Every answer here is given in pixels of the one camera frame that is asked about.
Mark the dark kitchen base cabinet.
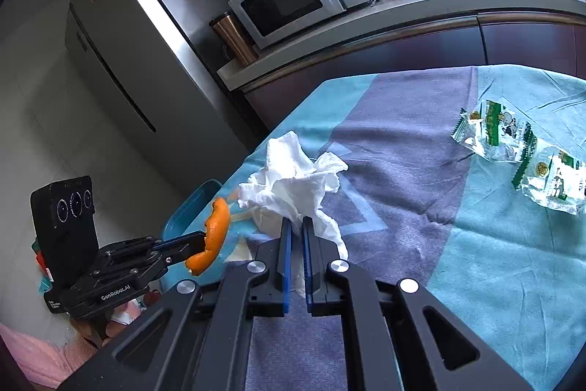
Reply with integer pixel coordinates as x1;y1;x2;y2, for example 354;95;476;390
217;0;586;140

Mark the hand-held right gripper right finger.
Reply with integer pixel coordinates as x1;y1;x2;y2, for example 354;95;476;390
301;217;534;391

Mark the person's left forearm pink sleeve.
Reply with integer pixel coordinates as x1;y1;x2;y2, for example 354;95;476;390
0;321;99;389

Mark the green-edged snack wrapper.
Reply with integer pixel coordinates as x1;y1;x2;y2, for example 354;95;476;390
451;100;536;163
512;139;586;215

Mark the grey steel refrigerator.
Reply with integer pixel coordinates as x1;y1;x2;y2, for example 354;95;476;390
64;0;271;218

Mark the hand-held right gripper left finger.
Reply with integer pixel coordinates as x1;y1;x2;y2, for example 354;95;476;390
59;217;294;391

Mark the white tissue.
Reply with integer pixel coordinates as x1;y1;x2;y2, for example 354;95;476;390
237;131;349;298

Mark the person's left hand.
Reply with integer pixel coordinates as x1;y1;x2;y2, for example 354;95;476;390
106;302;142;339

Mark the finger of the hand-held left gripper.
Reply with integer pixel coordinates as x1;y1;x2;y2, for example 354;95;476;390
153;230;207;253
165;240;208;268

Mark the large orange peel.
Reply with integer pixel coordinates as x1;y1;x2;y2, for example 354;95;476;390
185;197;231;277

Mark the blue plastic bin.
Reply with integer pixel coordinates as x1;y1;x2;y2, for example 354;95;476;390
160;179;223;238

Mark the copper travel tumbler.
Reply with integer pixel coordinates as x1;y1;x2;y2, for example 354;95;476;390
209;12;259;66

